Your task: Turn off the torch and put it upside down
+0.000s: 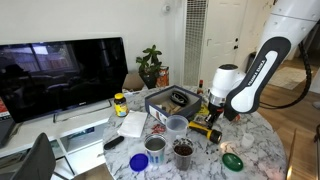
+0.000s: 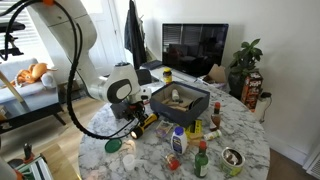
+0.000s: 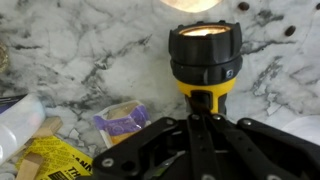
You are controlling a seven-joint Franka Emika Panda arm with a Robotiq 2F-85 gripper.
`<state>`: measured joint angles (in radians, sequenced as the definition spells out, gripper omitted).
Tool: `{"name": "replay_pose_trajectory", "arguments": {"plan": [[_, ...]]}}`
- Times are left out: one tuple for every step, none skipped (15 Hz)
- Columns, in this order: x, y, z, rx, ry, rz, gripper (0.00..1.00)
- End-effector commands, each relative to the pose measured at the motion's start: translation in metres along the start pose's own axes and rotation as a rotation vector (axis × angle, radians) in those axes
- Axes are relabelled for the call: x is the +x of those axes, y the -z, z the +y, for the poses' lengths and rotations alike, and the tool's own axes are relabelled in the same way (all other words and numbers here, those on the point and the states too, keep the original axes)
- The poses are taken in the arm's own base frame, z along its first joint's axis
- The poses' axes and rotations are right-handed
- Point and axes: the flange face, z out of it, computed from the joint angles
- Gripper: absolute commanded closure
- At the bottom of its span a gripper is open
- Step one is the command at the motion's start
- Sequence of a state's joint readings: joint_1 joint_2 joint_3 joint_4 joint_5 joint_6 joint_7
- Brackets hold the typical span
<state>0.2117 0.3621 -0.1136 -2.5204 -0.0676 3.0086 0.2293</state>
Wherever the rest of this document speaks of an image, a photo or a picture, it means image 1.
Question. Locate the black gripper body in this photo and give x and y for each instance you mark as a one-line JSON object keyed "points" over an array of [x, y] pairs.
{"points": [[214, 115]]}

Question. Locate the yellow black Rayovac torch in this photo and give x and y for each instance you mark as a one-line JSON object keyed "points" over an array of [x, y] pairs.
{"points": [[205, 131]]}

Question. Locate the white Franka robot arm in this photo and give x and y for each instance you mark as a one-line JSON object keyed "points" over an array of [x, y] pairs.
{"points": [[276, 43]]}

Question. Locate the fruit puree pouch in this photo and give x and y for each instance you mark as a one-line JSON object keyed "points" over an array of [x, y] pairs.
{"points": [[200, 119]]}

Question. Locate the yellow packet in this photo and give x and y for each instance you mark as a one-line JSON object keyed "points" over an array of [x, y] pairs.
{"points": [[203, 109]]}

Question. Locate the small red capped jar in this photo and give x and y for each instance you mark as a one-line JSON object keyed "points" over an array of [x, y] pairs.
{"points": [[237, 117]]}

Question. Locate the brown hot sauce bottle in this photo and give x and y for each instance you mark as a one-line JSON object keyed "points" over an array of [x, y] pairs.
{"points": [[200, 88]]}

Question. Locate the clear plastic measuring cup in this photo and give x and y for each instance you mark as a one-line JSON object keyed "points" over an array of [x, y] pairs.
{"points": [[176, 126]]}

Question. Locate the plastic cup of coffee beans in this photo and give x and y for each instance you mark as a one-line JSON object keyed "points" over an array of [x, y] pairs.
{"points": [[183, 155]]}

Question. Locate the black case in box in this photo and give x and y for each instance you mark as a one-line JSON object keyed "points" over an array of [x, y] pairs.
{"points": [[179, 98]]}

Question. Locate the wooden block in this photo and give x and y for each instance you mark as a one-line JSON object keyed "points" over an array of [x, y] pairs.
{"points": [[171, 108]]}

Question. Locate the green round lid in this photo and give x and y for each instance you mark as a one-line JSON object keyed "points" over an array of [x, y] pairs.
{"points": [[232, 162]]}

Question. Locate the red chili packet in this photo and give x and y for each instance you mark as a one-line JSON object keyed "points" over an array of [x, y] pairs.
{"points": [[158, 128]]}

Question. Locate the navy blue shoe box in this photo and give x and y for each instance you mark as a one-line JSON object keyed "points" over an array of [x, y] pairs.
{"points": [[156, 103]]}

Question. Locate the metal can with blue label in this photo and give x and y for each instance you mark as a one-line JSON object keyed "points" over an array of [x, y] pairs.
{"points": [[155, 151]]}

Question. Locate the orange snack carton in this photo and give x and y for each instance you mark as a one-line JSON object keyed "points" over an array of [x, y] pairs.
{"points": [[163, 77]]}

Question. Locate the white paper napkin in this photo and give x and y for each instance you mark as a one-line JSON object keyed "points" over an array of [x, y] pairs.
{"points": [[132, 124]]}

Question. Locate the blue round lid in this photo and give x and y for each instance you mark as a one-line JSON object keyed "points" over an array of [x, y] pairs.
{"points": [[138, 162]]}

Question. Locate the white door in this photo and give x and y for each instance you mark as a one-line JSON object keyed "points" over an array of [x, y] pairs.
{"points": [[223, 36]]}

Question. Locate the green potted plant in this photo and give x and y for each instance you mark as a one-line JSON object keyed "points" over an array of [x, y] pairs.
{"points": [[150, 65]]}

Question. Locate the patterned floor rug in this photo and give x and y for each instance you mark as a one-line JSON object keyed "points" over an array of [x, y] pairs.
{"points": [[288, 78]]}

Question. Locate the vitamin bottle with yellow lid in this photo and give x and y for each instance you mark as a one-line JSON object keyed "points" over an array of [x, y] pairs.
{"points": [[120, 106]]}

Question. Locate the black remote control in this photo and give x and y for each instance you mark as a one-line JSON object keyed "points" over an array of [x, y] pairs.
{"points": [[114, 142]]}

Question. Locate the white round thermostat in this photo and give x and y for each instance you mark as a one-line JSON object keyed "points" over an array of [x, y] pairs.
{"points": [[166, 8]]}

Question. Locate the black flat screen television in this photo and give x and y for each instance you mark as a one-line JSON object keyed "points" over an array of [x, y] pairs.
{"points": [[63, 76]]}

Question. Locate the white television stand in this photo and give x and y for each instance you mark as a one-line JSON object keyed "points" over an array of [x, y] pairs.
{"points": [[40, 130]]}

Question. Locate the black chair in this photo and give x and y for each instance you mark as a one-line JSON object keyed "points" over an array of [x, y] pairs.
{"points": [[36, 160]]}

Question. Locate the white wall vent grille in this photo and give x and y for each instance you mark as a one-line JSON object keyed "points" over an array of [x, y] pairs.
{"points": [[195, 40]]}

